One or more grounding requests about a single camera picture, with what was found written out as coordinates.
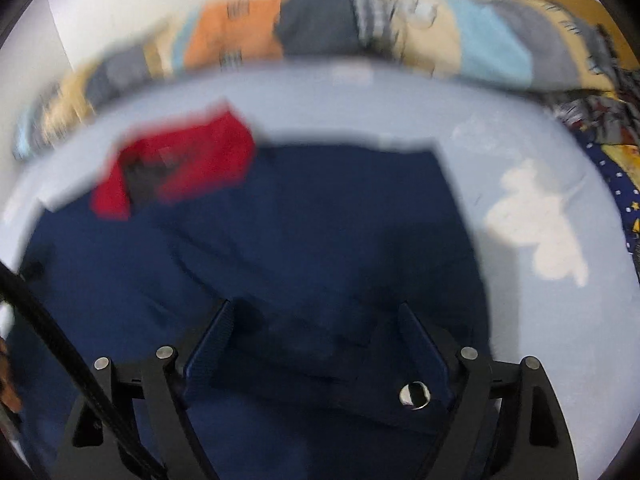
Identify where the colourful patchwork quilt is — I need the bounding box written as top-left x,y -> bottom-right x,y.
12,0 -> 626,161

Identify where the light blue cloud bed sheet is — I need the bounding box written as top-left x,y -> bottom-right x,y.
0,57 -> 640,480

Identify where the navy blue jacket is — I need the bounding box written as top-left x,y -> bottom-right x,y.
7,100 -> 496,480

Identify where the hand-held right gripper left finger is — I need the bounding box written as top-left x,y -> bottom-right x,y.
52,299 -> 236,480

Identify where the black cable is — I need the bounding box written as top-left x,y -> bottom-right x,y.
0,262 -> 168,480

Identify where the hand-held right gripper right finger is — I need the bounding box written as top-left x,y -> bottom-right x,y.
397,302 -> 581,480

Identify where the dark blue star-printed blanket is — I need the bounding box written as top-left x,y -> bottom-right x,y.
570,125 -> 640,286

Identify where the grey patterned cloth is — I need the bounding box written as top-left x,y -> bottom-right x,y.
550,67 -> 640,146

